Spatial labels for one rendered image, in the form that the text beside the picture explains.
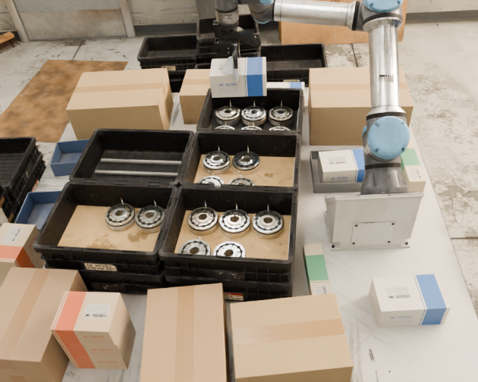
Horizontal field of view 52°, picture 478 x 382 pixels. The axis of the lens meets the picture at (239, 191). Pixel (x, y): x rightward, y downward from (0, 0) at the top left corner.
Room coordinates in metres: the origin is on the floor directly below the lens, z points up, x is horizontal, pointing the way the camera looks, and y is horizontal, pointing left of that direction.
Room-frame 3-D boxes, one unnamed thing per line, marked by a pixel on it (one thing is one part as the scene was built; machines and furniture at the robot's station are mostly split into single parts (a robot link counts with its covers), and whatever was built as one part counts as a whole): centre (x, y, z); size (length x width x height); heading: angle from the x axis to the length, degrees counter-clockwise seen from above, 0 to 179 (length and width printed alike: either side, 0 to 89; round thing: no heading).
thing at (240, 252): (0.94, 0.05, 0.86); 0.10 x 0.10 x 0.01
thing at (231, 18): (1.57, -0.02, 1.33); 0.08 x 0.08 x 0.05
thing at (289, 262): (1.01, 0.04, 0.92); 0.40 x 0.30 x 0.02; 79
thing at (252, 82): (1.57, -0.04, 1.10); 0.20 x 0.12 x 0.09; 84
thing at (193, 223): (1.10, 0.13, 0.86); 0.10 x 0.10 x 0.01
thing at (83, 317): (0.74, 0.44, 0.89); 0.16 x 0.12 x 0.07; 82
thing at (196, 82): (1.94, 0.06, 0.78); 0.30 x 0.22 x 0.16; 81
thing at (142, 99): (1.90, 0.49, 0.80); 0.40 x 0.30 x 0.20; 86
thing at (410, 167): (1.39, -0.68, 0.73); 0.24 x 0.06 x 0.06; 175
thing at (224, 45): (1.57, -0.01, 1.25); 0.09 x 0.08 x 0.12; 84
